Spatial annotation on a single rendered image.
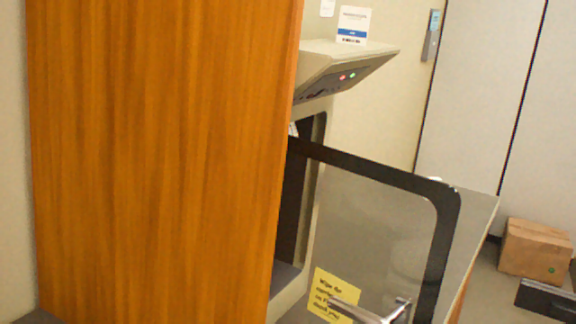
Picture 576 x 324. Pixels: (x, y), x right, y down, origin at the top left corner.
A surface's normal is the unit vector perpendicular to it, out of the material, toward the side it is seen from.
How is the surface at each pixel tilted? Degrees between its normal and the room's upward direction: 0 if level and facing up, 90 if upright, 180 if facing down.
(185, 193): 90
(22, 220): 90
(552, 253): 87
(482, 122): 90
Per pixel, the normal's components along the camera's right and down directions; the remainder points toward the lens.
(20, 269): 0.87, 0.25
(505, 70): -0.48, 0.24
